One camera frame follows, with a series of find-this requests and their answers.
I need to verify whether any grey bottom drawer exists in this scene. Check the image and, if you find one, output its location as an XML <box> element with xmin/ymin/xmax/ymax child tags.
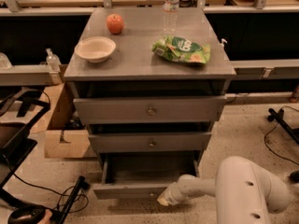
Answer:
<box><xmin>93</xmin><ymin>151</ymin><xmax>199</xmax><ymax>199</ymax></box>

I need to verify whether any grey drawer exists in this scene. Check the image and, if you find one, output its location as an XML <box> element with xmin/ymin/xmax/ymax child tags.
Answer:
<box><xmin>89</xmin><ymin>132</ymin><xmax>211</xmax><ymax>153</ymax></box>
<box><xmin>93</xmin><ymin>151</ymin><xmax>199</xmax><ymax>199</ymax></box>
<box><xmin>74</xmin><ymin>95</ymin><xmax>226</xmax><ymax>124</ymax></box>

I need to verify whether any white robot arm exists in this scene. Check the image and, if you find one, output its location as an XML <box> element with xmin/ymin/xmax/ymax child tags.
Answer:
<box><xmin>158</xmin><ymin>156</ymin><xmax>290</xmax><ymax>224</ymax></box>

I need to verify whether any grey middle drawer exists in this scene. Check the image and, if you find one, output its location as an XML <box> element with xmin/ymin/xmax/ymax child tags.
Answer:
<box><xmin>89</xmin><ymin>132</ymin><xmax>211</xmax><ymax>153</ymax></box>

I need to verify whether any grey top drawer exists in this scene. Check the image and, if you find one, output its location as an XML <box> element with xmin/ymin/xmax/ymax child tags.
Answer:
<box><xmin>74</xmin><ymin>95</ymin><xmax>226</xmax><ymax>124</ymax></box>

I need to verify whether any grey wooden drawer cabinet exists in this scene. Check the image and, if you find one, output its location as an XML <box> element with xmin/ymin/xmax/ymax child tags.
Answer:
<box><xmin>63</xmin><ymin>7</ymin><xmax>237</xmax><ymax>177</ymax></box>

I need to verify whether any cardboard box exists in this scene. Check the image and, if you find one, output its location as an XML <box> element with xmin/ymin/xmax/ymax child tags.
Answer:
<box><xmin>31</xmin><ymin>65</ymin><xmax>96</xmax><ymax>159</ymax></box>

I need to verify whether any black round object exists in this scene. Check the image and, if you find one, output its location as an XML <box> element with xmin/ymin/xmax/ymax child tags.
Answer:
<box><xmin>7</xmin><ymin>205</ymin><xmax>52</xmax><ymax>224</ymax></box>

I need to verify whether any black stand base right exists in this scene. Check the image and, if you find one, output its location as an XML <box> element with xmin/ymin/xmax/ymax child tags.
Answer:
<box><xmin>267</xmin><ymin>108</ymin><xmax>299</xmax><ymax>145</ymax></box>

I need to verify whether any green chip bag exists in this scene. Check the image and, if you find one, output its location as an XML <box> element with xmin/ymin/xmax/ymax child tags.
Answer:
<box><xmin>151</xmin><ymin>35</ymin><xmax>211</xmax><ymax>64</ymax></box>

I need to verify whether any beige paper bowl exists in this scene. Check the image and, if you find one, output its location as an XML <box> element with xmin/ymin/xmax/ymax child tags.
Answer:
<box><xmin>75</xmin><ymin>36</ymin><xmax>116</xmax><ymax>63</ymax></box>

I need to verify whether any small white pump bottle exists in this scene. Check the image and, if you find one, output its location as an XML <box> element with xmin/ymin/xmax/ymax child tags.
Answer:
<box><xmin>221</xmin><ymin>38</ymin><xmax>228</xmax><ymax>49</ymax></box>

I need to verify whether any black metal stand left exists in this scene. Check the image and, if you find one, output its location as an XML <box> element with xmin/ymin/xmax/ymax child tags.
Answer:
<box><xmin>0</xmin><ymin>87</ymin><xmax>89</xmax><ymax>224</ymax></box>

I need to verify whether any hand sanitizer pump bottle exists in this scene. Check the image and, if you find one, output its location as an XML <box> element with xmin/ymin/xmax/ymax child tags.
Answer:
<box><xmin>46</xmin><ymin>49</ymin><xmax>62</xmax><ymax>85</ymax></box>

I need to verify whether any red apple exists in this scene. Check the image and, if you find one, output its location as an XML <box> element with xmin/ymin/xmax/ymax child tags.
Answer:
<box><xmin>106</xmin><ymin>14</ymin><xmax>124</xmax><ymax>35</ymax></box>

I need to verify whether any clear plastic water bottle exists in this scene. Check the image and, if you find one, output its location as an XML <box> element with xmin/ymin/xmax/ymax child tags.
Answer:
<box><xmin>163</xmin><ymin>0</ymin><xmax>179</xmax><ymax>35</ymax></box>

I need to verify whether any black floor cable right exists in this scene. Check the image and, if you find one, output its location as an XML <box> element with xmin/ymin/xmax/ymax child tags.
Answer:
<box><xmin>263</xmin><ymin>105</ymin><xmax>299</xmax><ymax>166</ymax></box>

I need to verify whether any black floor cable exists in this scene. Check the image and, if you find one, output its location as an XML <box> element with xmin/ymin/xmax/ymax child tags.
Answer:
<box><xmin>6</xmin><ymin>159</ymin><xmax>90</xmax><ymax>224</ymax></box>
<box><xmin>263</xmin><ymin>105</ymin><xmax>299</xmax><ymax>166</ymax></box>

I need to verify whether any black floor cable left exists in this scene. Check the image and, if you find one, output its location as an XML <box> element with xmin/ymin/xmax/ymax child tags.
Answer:
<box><xmin>6</xmin><ymin>159</ymin><xmax>90</xmax><ymax>224</ymax></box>

